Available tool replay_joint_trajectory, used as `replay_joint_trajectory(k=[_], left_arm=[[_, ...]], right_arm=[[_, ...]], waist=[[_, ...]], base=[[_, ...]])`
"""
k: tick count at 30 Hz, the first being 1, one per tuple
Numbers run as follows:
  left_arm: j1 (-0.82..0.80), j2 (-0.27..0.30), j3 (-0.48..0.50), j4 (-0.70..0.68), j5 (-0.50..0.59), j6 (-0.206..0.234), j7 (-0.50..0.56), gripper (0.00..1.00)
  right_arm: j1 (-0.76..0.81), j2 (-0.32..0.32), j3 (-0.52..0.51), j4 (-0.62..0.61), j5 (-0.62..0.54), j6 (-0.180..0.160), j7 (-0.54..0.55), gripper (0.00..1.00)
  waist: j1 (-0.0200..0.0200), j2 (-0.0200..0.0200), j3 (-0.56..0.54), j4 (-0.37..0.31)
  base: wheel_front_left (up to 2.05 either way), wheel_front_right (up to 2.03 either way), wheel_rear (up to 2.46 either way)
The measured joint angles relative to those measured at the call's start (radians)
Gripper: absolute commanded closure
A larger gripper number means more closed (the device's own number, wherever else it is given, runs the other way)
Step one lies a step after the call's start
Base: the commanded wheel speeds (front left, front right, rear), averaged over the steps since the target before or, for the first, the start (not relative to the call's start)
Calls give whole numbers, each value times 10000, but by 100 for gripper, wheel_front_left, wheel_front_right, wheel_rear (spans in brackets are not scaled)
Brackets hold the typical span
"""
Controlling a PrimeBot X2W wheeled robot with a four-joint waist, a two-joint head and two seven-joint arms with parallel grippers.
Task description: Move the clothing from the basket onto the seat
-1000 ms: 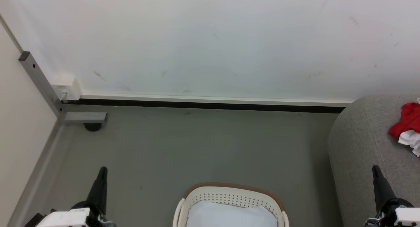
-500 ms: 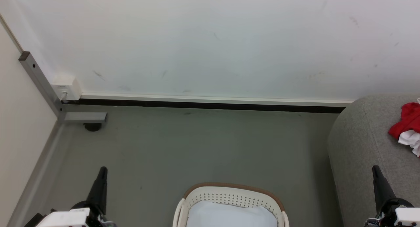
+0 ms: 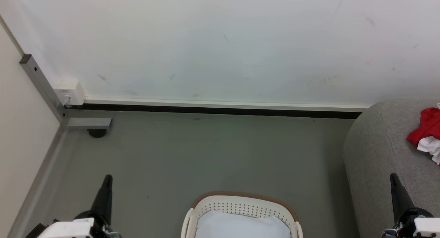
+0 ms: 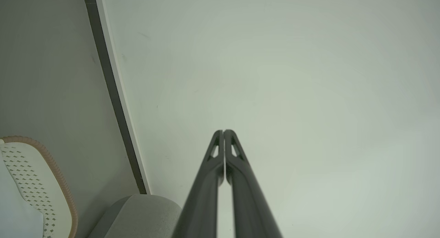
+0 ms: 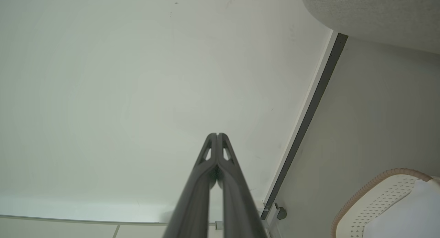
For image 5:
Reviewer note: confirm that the black round frame foot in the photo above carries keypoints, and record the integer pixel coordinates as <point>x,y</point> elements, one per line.
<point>282,214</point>

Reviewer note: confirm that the grey fabric sofa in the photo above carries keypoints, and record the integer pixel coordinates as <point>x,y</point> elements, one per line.
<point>378,14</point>

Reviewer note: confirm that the white perforated laundry basket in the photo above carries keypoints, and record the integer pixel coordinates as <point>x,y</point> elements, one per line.
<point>371,203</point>

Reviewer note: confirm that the white wall socket box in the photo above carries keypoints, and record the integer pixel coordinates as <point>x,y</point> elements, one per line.
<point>219,225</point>

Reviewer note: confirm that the white garment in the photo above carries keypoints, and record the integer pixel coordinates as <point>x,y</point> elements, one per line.
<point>409,214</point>

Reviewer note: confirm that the beige partition panel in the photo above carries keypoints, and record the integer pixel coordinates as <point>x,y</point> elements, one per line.
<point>68,229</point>

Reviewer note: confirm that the white black skirting board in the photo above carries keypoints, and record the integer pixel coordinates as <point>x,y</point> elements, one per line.
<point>309,114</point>

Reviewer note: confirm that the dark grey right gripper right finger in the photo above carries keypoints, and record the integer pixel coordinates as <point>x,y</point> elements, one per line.
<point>240,203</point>

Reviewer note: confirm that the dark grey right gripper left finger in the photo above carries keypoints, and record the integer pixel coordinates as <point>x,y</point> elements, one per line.
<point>192,200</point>

